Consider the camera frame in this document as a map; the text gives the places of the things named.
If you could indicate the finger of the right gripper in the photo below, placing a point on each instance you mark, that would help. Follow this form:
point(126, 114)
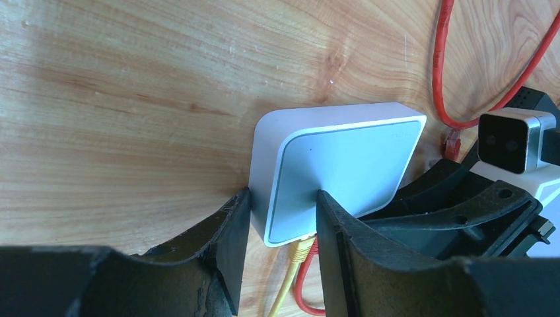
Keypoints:
point(456, 210)

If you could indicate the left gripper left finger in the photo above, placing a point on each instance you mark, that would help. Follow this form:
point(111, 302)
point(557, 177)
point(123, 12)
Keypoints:
point(197, 273)

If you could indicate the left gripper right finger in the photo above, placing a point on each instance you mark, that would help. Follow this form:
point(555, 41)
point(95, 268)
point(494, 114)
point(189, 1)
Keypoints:
point(366, 274)

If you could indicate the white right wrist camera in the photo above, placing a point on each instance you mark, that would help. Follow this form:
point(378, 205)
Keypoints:
point(520, 147)

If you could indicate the small white router box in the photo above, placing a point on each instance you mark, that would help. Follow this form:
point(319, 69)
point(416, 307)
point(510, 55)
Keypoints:
point(357, 153)

